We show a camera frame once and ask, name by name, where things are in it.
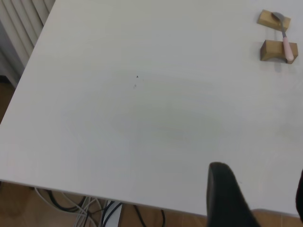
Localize rectangular wooden block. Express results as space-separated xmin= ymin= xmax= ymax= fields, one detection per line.
xmin=257 ymin=9 xmax=292 ymax=31

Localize black cable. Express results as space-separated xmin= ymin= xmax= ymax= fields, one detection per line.
xmin=48 ymin=190 xmax=86 ymax=213
xmin=133 ymin=204 xmax=166 ymax=223

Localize white pleated curtain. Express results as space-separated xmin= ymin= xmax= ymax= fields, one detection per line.
xmin=0 ymin=0 xmax=56 ymax=88

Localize white table leg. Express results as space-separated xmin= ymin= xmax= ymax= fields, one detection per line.
xmin=101 ymin=201 xmax=124 ymax=227

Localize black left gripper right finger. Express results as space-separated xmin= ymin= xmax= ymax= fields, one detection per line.
xmin=295 ymin=168 xmax=303 ymax=215

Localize arched wooden block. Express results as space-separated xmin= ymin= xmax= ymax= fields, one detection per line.
xmin=259 ymin=40 xmax=298 ymax=64

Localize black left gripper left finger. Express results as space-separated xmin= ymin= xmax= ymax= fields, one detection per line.
xmin=206 ymin=162 xmax=262 ymax=227

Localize pink handled metal spoon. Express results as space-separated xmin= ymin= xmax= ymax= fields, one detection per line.
xmin=271 ymin=11 xmax=294 ymax=61

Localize grey cable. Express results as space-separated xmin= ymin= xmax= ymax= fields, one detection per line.
xmin=35 ymin=188 xmax=103 ymax=227

